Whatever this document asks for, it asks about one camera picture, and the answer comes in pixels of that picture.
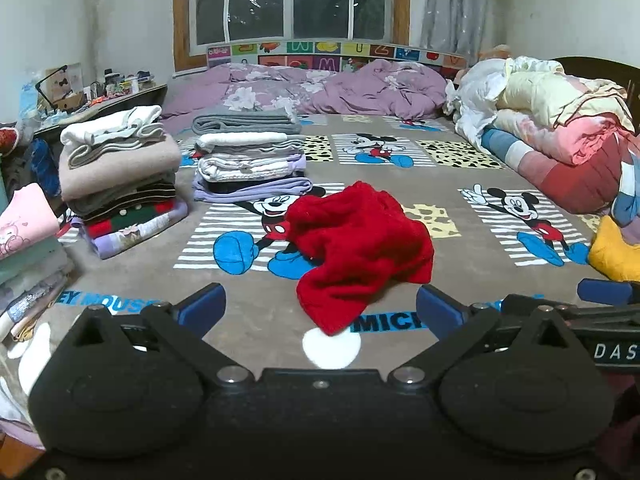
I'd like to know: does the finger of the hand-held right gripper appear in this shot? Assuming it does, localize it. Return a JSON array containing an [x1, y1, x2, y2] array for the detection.
[[576, 278, 640, 307], [500, 294, 640, 333]]

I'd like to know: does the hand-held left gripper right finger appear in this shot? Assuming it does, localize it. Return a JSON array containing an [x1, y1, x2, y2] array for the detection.
[[387, 284, 581, 388]]

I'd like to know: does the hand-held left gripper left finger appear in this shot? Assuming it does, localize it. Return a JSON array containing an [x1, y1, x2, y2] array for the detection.
[[62, 282, 257, 388]]

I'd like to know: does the red knit sweater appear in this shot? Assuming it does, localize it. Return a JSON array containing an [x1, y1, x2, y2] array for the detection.
[[284, 181, 435, 337]]

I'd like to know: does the grey towel folded clothes stack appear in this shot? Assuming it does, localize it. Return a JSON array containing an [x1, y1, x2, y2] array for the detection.
[[191, 106, 313, 204]]

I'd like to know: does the beige knit folded clothes stack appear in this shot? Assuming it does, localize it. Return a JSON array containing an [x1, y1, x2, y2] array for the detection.
[[57, 105, 190, 261]]

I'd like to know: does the pink shirt folded clothes stack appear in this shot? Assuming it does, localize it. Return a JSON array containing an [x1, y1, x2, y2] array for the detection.
[[0, 182, 76, 343]]

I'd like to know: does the yellow garment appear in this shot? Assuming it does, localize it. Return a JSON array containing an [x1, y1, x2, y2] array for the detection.
[[587, 215, 640, 283]]

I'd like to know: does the cartoon mouse printed blanket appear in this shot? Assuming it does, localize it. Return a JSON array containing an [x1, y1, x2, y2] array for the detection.
[[0, 112, 640, 453]]

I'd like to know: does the cream ruffled quilt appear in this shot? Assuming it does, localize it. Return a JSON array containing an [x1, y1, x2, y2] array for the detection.
[[495, 67, 631, 133]]

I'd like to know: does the blue knit garment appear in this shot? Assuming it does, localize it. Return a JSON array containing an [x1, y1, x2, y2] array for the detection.
[[27, 137, 62, 198]]

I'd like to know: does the dark wooden desk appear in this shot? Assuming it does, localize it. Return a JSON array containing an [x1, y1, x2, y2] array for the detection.
[[32, 84, 169, 137]]

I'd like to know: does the dark wooden headboard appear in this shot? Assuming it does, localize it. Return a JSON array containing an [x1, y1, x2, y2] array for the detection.
[[550, 55, 640, 111]]

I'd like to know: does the white crumpled duvet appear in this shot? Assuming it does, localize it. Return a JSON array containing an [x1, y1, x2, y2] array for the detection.
[[442, 55, 566, 148]]

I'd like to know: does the group of small bottles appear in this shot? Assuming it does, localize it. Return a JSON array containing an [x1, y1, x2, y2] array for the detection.
[[82, 67, 156, 103]]

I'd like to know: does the purple floral duvet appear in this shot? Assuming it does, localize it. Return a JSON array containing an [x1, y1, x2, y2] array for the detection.
[[159, 58, 451, 136]]

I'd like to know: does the red patterned item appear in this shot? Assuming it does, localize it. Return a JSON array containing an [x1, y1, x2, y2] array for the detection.
[[0, 126, 22, 157]]

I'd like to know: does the cardboard box with bow print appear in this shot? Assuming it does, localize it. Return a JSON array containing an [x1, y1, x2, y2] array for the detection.
[[37, 62, 86, 113]]

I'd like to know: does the orange plush toy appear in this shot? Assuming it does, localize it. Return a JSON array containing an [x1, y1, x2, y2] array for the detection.
[[477, 44, 513, 63]]

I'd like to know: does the blue plastic packet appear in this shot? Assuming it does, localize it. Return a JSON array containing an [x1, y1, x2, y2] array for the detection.
[[19, 82, 43, 121]]

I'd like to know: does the colourful picture headboard panel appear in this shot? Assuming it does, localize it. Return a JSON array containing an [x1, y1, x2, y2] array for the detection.
[[206, 40, 468, 73]]

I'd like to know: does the black desk lamp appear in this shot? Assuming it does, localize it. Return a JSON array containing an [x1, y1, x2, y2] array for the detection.
[[34, 64, 69, 108]]

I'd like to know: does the grey curtain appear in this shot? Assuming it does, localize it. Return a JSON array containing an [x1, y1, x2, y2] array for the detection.
[[420, 0, 503, 56]]

